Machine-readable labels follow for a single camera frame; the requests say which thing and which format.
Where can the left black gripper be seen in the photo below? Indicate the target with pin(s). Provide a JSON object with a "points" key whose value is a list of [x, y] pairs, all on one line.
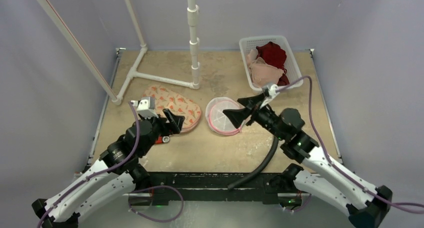
{"points": [[174, 124]]}

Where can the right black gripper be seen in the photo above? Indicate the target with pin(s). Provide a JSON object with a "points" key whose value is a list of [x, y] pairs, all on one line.
{"points": [[252, 108]]}

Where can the floral mesh laundry bag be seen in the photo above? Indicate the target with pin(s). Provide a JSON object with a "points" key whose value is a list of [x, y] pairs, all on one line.
{"points": [[177, 104]]}

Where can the white mesh laundry bag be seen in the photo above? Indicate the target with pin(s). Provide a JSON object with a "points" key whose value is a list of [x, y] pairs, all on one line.
{"points": [[217, 120]]}

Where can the beige tan bra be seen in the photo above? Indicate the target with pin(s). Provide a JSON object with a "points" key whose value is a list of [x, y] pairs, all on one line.
{"points": [[262, 73]]}

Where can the dark red bra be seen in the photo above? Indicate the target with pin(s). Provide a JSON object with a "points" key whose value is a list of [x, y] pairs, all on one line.
{"points": [[283, 81], [273, 55]]}

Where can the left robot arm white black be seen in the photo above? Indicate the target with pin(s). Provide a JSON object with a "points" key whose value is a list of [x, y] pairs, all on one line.
{"points": [[116, 172]]}

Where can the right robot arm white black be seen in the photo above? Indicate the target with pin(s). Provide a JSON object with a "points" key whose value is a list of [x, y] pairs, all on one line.
{"points": [[315, 171]]}

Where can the pink bra in basket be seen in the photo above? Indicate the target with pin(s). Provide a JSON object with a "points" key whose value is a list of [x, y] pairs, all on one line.
{"points": [[251, 56]]}

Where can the red adjustable wrench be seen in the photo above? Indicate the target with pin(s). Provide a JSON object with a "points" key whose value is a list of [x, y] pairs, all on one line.
{"points": [[162, 139]]}

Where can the white pvc pipe rack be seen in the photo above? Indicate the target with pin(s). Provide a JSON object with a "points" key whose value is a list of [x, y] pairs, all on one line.
{"points": [[192, 20]]}

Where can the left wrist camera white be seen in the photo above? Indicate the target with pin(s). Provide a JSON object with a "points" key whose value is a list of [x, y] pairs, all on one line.
{"points": [[145, 107]]}

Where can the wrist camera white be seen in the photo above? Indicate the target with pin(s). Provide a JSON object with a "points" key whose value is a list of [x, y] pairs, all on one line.
{"points": [[270, 92], [145, 107]]}

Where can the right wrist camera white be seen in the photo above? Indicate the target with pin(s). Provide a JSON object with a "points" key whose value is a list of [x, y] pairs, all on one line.
{"points": [[270, 92]]}

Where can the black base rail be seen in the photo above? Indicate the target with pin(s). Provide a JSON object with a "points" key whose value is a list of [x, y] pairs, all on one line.
{"points": [[267, 188]]}

